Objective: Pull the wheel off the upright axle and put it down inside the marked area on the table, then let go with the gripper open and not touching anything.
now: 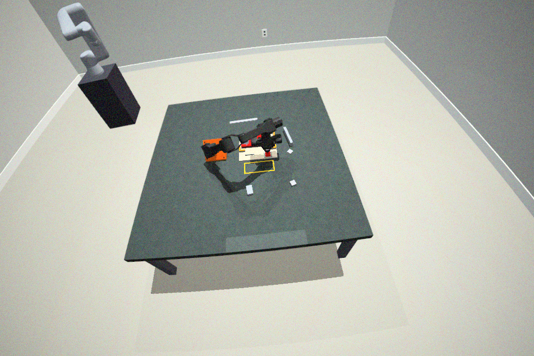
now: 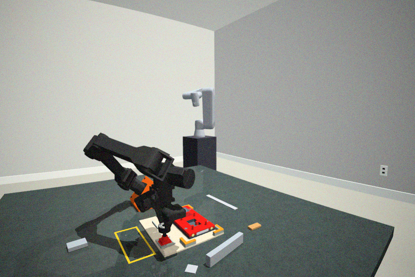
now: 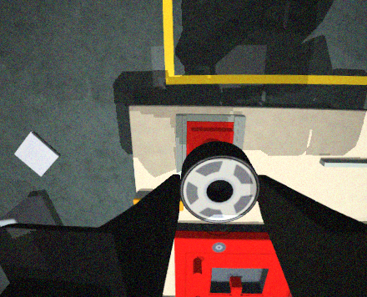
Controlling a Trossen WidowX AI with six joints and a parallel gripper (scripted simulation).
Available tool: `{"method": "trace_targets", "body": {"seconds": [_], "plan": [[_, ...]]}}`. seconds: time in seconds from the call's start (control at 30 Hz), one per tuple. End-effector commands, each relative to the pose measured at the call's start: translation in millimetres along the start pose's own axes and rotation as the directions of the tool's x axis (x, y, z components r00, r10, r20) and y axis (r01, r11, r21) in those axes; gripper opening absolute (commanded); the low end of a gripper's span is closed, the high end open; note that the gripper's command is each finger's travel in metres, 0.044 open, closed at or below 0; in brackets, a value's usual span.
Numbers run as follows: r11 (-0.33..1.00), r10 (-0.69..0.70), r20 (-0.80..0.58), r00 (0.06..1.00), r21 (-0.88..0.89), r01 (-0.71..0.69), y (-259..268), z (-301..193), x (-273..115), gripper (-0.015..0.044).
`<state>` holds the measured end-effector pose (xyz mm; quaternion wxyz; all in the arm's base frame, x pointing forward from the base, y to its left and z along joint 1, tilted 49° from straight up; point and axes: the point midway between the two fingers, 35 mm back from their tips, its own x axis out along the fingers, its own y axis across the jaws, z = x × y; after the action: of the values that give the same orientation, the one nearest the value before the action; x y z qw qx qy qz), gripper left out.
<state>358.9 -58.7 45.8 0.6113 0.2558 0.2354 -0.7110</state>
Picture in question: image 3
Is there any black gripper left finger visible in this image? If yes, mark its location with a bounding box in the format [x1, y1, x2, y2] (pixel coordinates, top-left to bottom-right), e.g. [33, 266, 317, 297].
[0, 174, 180, 297]

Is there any cream flat slab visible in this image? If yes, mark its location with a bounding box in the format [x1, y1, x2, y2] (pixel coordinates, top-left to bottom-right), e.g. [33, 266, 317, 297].
[129, 105, 367, 224]

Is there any yellow rectangular border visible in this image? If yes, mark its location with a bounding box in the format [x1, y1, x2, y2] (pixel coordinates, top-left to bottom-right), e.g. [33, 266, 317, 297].
[163, 0, 367, 85]

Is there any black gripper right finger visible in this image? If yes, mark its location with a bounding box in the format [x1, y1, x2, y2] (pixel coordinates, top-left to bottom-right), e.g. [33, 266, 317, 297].
[258, 175, 367, 297]

